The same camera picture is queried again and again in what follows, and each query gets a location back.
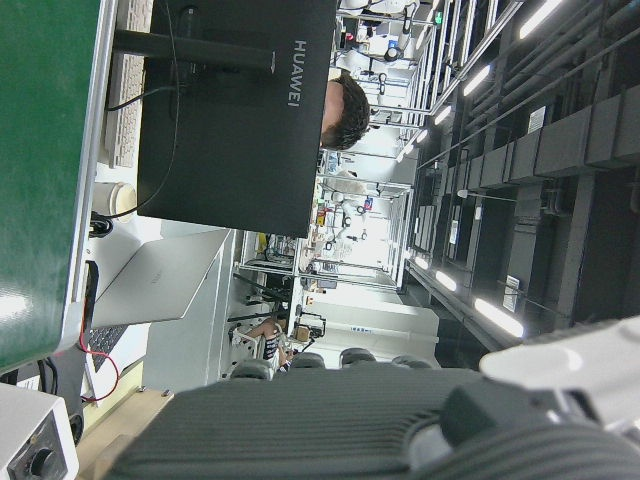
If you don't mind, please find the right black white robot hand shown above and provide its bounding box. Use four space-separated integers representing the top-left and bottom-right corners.
112 314 640 480

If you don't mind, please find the seated person striped shirt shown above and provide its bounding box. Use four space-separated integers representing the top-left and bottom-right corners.
243 308 302 375

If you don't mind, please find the silver laptop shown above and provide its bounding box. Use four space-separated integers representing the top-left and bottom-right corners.
81 229 237 397

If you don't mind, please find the white conveyor control box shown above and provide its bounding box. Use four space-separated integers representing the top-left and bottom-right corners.
0 383 81 480

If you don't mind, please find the white paper cup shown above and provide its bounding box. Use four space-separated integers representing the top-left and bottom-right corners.
91 180 139 224

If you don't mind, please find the black computer monitor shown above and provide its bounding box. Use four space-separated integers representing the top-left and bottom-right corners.
112 0 338 239

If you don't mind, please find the dark haired seated person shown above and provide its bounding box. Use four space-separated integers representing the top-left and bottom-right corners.
319 69 373 152

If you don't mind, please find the green conveyor belt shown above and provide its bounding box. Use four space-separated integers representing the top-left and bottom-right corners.
0 0 119 374

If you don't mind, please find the white keyboard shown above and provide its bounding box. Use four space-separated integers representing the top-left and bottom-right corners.
103 0 154 169

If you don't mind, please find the thin red cable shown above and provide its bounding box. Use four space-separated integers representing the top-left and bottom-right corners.
78 259 122 404

